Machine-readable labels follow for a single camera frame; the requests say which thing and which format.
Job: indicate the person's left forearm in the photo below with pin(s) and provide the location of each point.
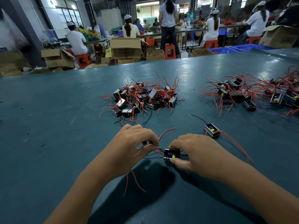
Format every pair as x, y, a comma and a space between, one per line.
74, 203

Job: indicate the person's right forearm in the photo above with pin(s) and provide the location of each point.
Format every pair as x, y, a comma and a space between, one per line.
268, 198

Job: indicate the low cardboard box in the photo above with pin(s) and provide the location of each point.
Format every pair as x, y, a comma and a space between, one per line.
155, 55

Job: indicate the person's right hand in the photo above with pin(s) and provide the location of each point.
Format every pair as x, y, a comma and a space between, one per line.
208, 156

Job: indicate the large closed cardboard box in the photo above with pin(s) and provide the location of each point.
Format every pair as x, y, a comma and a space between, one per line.
126, 48

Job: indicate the person's left hand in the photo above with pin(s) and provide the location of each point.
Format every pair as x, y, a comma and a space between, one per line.
126, 154

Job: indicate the shallow cardboard box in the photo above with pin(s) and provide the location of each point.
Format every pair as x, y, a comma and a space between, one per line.
202, 52

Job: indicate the open cardboard box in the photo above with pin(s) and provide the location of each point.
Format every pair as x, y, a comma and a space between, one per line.
58, 58

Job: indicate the tilted cardboard box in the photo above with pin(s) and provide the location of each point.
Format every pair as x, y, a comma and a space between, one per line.
279, 36

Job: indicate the blue plastic crate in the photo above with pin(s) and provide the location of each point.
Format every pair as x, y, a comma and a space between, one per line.
252, 47
223, 50

